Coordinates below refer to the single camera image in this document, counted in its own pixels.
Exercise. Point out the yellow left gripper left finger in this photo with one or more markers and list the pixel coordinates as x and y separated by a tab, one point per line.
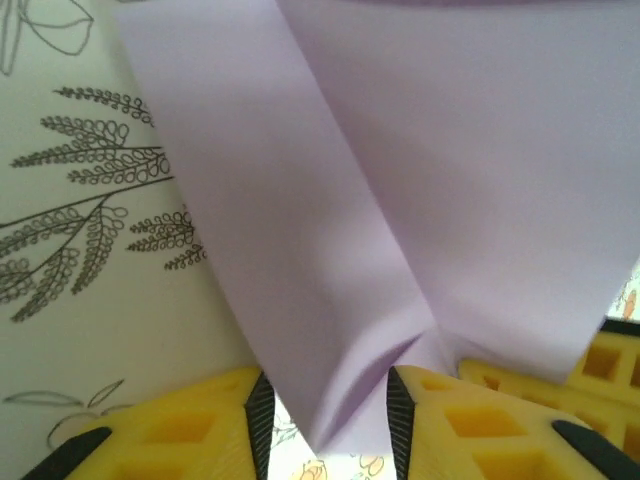
200	450

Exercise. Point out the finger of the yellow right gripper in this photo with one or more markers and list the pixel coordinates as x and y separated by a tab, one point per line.
600	390

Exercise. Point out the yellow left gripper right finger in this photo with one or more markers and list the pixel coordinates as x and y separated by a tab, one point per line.
450	460

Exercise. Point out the lilac square paper sheet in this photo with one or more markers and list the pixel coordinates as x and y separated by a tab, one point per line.
400	175

